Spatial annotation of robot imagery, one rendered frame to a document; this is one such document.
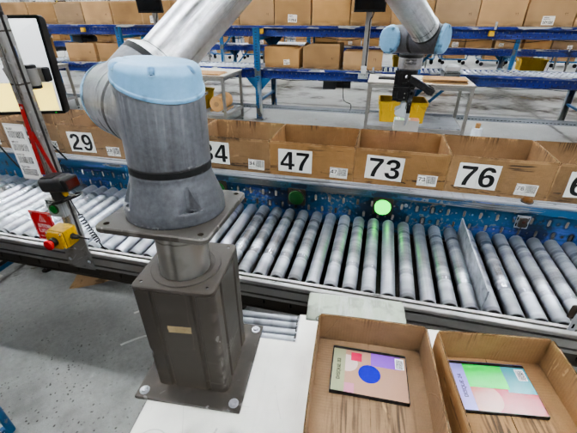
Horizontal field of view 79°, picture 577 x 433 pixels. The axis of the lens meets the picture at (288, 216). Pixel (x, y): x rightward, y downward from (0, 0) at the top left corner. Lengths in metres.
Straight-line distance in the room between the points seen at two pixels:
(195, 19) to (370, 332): 0.86
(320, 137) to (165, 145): 1.34
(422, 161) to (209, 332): 1.14
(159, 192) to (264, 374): 0.56
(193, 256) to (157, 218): 0.13
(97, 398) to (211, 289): 1.38
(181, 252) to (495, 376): 0.82
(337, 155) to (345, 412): 1.04
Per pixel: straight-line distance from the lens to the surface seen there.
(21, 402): 2.20
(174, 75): 0.61
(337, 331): 1.02
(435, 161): 1.60
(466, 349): 1.08
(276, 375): 0.98
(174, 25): 0.84
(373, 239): 1.48
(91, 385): 2.10
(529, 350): 1.14
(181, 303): 0.76
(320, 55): 5.85
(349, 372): 0.98
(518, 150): 1.97
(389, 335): 1.03
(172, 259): 0.74
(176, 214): 0.64
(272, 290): 1.25
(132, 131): 0.63
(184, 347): 0.87
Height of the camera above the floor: 1.55
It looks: 30 degrees down
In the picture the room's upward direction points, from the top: straight up
